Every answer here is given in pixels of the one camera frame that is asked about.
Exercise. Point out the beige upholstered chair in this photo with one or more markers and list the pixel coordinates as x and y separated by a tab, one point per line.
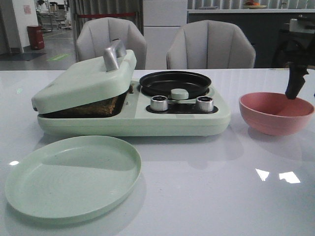
99	33
210	44

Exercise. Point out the right beige upholstered chair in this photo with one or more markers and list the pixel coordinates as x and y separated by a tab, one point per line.
210	44

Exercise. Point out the left silver control knob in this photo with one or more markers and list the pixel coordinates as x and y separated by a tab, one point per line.
159	103

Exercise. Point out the red barrier tape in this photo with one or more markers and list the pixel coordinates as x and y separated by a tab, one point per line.
129	14

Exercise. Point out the fruit plate on counter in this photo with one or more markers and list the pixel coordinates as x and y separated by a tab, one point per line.
250	4

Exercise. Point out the dark grey counter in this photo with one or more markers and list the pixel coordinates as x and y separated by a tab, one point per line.
261	27

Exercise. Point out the white cabinet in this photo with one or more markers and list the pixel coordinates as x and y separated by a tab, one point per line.
161	20

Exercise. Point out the red trash bin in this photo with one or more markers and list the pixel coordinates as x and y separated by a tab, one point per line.
35	37

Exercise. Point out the pink plastic bowl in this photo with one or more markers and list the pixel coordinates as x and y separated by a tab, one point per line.
274	114

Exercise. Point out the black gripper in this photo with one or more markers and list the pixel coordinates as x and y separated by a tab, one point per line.
296	49

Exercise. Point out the black round frying pan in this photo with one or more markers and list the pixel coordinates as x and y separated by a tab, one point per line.
161	83

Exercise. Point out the mint green breakfast maker base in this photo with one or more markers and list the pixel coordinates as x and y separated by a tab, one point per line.
133	116

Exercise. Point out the left beige upholstered chair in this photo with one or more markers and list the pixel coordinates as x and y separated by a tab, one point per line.
99	33

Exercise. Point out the mint green round plate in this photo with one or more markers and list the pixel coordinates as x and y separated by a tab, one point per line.
74	180

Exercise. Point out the mint green sandwich maker lid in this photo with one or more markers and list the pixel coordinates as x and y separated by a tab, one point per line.
85	82

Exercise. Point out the silver control knob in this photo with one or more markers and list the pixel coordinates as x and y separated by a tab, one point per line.
204	104
159	103

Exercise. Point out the bread slice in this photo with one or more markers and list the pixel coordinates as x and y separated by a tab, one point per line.
103	107

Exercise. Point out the right silver control knob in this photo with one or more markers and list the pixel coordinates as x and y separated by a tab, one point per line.
204	104

